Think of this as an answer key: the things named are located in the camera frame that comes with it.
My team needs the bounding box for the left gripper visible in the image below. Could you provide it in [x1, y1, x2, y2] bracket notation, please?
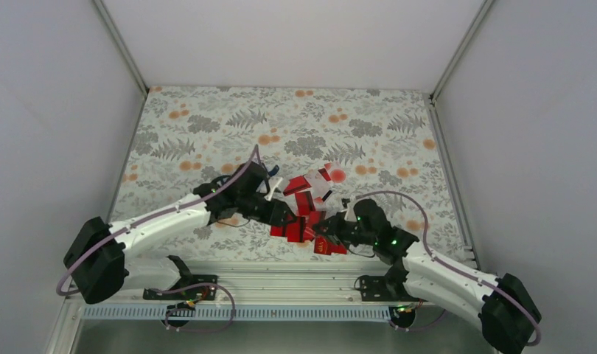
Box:
[236, 193, 296, 227]

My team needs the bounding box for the white card black stripe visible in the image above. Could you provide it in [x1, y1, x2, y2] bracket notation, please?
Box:
[304, 170, 332, 204]

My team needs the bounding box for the red card black stripe middle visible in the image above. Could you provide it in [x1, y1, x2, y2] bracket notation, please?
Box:
[295, 191, 316, 216]

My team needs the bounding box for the red card gold ribbon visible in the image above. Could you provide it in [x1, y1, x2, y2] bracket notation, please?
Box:
[313, 237, 347, 255]

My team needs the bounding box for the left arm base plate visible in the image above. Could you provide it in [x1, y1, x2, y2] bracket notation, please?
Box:
[142, 274, 218, 302]

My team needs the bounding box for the translucent red circle card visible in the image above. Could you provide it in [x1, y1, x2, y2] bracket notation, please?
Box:
[325, 162, 346, 184]

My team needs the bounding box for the red card black stripe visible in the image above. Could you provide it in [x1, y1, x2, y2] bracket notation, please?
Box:
[270, 226, 291, 238]
[283, 176, 311, 196]
[295, 191, 316, 216]

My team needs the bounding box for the red card black stripe top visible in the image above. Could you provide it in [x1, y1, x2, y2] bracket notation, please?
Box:
[283, 176, 311, 196]

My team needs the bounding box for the red card black stripe left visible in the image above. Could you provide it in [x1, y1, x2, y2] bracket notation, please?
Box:
[270, 226, 291, 238]

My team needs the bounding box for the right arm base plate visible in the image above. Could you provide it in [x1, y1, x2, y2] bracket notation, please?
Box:
[354, 275, 419, 302]

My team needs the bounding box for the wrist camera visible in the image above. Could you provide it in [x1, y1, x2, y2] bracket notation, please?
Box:
[233, 162, 268, 194]
[353, 199, 391, 232]

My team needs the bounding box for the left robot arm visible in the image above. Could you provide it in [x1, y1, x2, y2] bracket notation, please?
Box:
[63, 162, 297, 305]

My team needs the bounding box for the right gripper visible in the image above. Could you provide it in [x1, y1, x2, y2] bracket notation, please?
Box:
[312, 211, 377, 250]

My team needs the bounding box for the aluminium rail frame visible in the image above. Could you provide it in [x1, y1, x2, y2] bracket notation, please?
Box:
[89, 256, 389, 305]

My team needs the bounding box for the blue card holder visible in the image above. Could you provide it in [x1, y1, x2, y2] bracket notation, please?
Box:
[264, 164, 280, 178]

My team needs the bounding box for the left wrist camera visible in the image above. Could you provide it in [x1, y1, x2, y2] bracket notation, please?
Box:
[233, 162, 268, 194]

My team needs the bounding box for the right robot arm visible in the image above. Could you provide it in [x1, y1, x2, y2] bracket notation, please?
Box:
[311, 199, 542, 353]

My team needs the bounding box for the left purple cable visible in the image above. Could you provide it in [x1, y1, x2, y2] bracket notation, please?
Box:
[56, 144, 263, 333]

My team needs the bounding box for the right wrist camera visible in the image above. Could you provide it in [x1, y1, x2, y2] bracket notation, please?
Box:
[353, 199, 391, 232]

